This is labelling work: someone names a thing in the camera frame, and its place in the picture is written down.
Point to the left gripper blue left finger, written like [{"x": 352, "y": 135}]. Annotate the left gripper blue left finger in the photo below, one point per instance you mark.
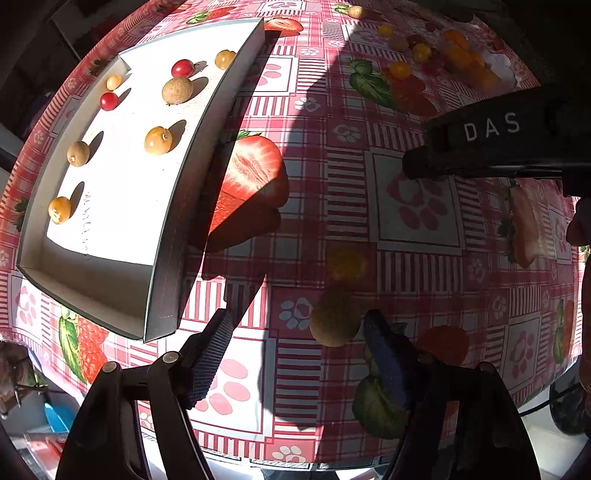
[{"x": 204, "y": 352}]

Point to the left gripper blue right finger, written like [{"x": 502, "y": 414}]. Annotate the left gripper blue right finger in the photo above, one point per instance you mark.
[{"x": 388, "y": 351}]

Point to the brown longan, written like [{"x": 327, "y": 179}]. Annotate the brown longan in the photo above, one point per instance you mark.
[
  {"x": 398, "y": 43},
  {"x": 336, "y": 318},
  {"x": 356, "y": 12}
]

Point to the yellow cherry tomato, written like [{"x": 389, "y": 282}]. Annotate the yellow cherry tomato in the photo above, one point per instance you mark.
[
  {"x": 385, "y": 30},
  {"x": 400, "y": 70}
]

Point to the olive green cherry tomato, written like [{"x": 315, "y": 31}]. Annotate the olive green cherry tomato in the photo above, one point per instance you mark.
[{"x": 158, "y": 141}]

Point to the brown longan fruit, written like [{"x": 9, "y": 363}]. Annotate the brown longan fruit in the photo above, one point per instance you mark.
[{"x": 177, "y": 90}]

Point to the red cherry tomato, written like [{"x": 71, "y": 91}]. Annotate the red cherry tomato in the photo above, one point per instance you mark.
[{"x": 182, "y": 68}]

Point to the orange cherry tomato with stem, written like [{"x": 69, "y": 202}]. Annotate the orange cherry tomato with stem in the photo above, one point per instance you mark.
[{"x": 224, "y": 58}]

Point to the clear glass fruit bowl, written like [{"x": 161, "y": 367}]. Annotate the clear glass fruit bowl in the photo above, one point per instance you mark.
[{"x": 479, "y": 70}]

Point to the grey shallow cardboard tray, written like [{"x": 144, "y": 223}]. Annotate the grey shallow cardboard tray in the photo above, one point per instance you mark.
[{"x": 105, "y": 228}]

